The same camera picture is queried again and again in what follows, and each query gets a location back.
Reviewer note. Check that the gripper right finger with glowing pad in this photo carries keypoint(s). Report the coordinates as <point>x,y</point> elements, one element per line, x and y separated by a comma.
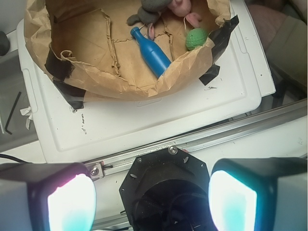
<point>259,194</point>

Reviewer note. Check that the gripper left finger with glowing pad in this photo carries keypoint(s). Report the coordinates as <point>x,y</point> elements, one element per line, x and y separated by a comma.
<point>46,197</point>

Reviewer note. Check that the green textured ball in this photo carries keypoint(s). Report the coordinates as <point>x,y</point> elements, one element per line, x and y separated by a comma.
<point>196,37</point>

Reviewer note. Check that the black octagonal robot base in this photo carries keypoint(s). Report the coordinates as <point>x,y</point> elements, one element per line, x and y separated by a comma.
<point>167,192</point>

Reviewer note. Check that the white plastic bin lid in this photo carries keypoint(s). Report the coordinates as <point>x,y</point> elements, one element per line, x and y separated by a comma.
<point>104,128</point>

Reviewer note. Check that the black hex key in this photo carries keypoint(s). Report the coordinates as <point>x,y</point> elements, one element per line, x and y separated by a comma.
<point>12,112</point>

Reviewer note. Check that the black tape strip left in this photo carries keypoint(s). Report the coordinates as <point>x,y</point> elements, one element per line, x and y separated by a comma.
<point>61,70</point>

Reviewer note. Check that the black tape strip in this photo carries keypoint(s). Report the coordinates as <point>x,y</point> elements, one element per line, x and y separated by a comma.
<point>221,38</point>
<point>61,70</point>

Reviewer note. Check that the brown paper bag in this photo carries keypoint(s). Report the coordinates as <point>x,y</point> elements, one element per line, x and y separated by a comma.
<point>94,37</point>

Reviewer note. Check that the black tape strip right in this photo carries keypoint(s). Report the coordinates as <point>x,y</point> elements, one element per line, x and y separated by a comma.
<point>221,38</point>

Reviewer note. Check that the blue plastic bottle toy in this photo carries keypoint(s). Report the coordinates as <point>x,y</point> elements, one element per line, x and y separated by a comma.
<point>152,54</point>

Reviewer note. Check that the small pink mouse toy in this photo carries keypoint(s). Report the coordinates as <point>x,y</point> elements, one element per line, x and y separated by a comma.
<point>193,19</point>

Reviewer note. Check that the pink felt mouse toy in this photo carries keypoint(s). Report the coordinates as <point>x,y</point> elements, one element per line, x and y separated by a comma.
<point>180,8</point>

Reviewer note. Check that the grey felt mouse toy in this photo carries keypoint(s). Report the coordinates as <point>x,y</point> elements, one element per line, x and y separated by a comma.
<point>148,14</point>

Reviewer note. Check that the aluminium extrusion rail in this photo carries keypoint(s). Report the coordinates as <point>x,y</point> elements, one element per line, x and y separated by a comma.
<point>279,132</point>

